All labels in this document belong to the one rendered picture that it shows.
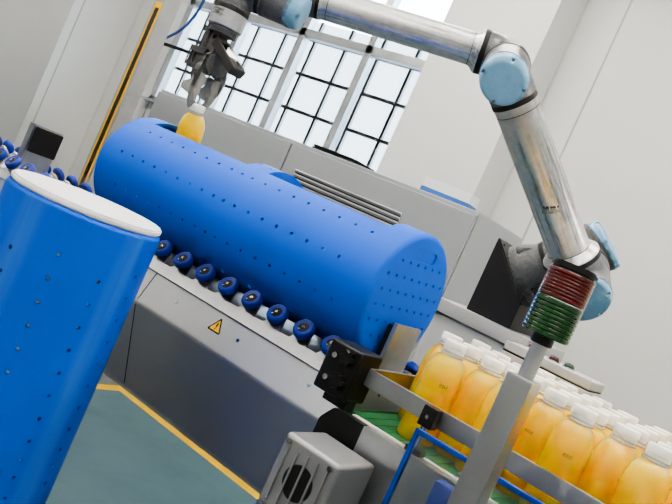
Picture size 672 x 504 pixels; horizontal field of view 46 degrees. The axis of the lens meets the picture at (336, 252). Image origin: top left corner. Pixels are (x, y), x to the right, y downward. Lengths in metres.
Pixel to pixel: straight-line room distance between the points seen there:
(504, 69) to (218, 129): 2.52
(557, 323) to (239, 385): 0.76
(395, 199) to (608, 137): 1.54
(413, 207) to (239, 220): 1.84
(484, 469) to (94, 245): 0.72
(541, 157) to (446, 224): 1.37
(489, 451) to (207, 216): 0.89
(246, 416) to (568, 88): 3.51
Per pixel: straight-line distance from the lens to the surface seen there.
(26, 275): 1.39
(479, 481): 1.08
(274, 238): 1.60
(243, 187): 1.71
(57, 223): 1.37
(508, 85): 1.95
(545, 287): 1.06
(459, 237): 3.30
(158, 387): 1.82
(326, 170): 3.73
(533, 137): 2.00
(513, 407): 1.06
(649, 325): 4.32
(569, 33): 4.86
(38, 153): 2.47
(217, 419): 1.69
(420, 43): 2.12
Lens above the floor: 1.19
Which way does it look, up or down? 2 degrees down
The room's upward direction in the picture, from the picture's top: 24 degrees clockwise
